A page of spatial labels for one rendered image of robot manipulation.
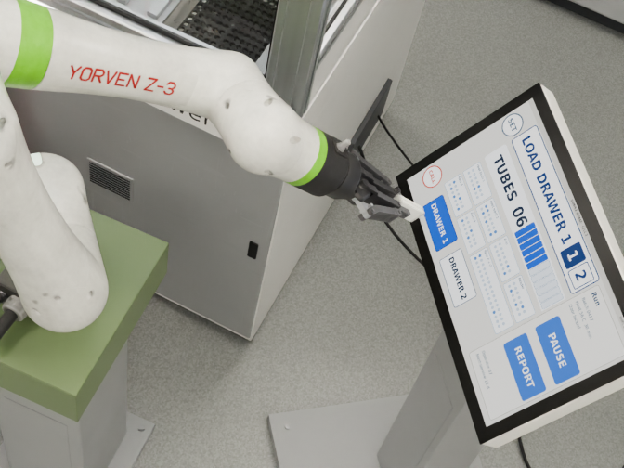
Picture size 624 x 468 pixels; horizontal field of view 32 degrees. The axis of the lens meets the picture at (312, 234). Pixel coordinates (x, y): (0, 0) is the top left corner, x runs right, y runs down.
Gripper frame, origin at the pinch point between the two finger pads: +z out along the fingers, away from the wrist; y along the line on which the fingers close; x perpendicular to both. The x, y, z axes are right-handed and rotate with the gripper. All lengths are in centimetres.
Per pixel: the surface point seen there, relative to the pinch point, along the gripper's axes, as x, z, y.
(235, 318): 79, 49, 32
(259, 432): 88, 60, 7
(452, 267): -0.2, 9.4, -8.9
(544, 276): -14.8, 9.3, -18.5
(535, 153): -20.9, 9.2, 1.7
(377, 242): 60, 93, 58
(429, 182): -1.2, 9.4, 8.2
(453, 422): 26, 42, -20
